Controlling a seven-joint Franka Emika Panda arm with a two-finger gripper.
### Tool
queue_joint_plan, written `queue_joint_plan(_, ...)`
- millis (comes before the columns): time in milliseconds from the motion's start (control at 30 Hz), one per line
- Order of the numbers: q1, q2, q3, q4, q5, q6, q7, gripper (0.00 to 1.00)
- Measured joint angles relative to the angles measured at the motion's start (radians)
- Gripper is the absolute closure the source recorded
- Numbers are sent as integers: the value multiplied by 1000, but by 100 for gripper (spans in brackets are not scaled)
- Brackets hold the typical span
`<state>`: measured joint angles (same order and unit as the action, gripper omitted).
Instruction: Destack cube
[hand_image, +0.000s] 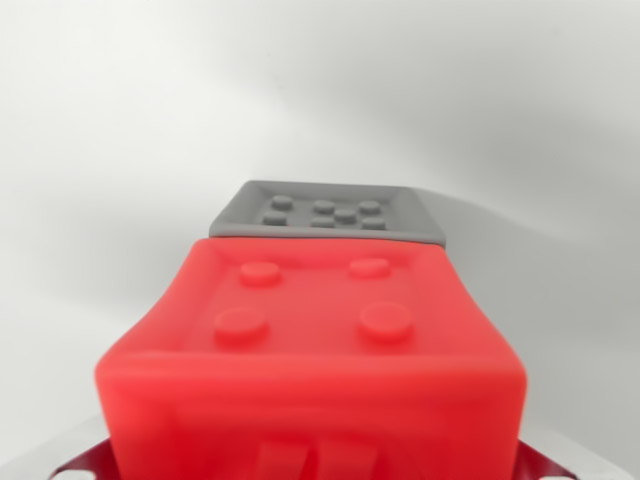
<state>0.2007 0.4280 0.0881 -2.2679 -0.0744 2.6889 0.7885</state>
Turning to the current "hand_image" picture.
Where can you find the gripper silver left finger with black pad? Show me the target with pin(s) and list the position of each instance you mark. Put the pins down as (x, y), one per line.
(85, 462)

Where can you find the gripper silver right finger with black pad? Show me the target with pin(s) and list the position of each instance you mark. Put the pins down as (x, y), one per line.
(542, 462)

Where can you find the red embossed cube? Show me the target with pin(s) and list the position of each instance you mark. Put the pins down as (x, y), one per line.
(310, 370)

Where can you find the gray embossed cube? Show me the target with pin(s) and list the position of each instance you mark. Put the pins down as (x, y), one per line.
(325, 212)

